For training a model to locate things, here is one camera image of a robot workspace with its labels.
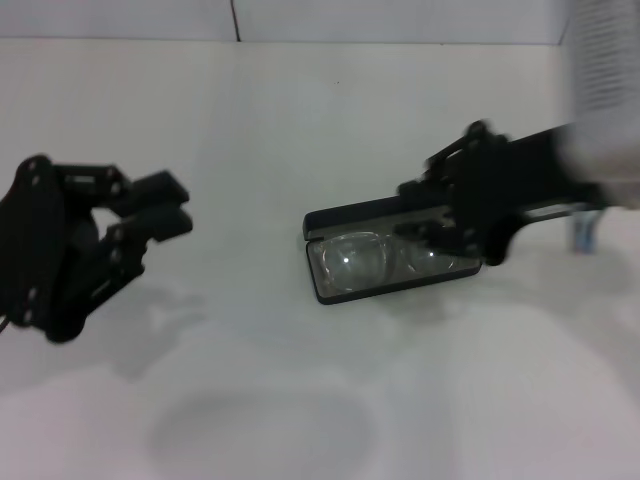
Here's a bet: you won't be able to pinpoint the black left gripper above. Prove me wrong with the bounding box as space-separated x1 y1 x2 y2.
0 154 194 345

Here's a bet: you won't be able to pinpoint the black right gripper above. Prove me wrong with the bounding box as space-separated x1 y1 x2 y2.
397 122 601 266

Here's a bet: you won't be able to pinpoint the black glasses case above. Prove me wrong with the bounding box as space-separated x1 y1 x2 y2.
303 194 484 306

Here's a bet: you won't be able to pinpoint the clear white glasses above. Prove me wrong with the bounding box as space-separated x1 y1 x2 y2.
309 229 459 292

